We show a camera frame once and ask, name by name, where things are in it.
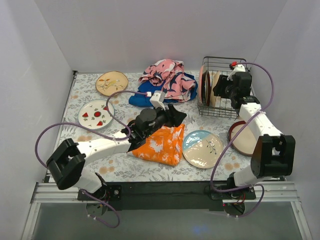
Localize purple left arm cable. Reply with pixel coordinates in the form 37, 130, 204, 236
34, 90, 153, 229

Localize orange tie-dye folded shorts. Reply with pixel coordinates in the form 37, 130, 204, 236
128, 124, 185, 166

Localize blue cloth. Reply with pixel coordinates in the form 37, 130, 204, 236
128, 81, 198, 108

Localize red rimmed black plate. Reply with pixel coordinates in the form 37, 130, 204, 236
228, 120, 257, 156

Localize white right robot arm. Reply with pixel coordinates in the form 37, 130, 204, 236
213, 71, 296, 199

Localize brown rimmed cream plate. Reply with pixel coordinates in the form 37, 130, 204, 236
201, 70, 211, 107

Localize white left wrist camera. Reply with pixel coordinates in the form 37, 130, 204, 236
149, 90, 166, 110

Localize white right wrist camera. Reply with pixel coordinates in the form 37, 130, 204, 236
229, 61, 247, 76

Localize blue and cream plate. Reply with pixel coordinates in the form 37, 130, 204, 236
182, 130, 224, 169

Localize white blue rimmed plate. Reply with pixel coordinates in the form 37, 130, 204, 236
78, 99, 115, 130

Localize tan bird pattern plate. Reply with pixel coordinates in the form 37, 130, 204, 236
95, 71, 129, 97

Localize floral table mat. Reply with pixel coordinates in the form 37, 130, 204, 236
58, 73, 251, 182

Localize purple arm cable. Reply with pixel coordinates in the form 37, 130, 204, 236
209, 62, 275, 218
34, 90, 153, 229

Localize pink plate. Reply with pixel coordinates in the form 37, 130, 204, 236
198, 65, 206, 105

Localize pink navy patterned cloth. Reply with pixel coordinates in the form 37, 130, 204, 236
138, 59, 198, 103

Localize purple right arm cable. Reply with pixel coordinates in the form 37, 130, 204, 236
209, 62, 275, 218

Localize black wire dish rack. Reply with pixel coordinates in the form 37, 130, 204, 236
197, 56, 250, 119

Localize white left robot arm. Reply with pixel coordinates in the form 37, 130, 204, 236
46, 104, 187, 200

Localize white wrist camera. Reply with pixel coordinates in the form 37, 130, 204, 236
229, 61, 247, 76
149, 90, 166, 110

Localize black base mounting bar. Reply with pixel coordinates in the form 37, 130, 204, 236
91, 181, 256, 211

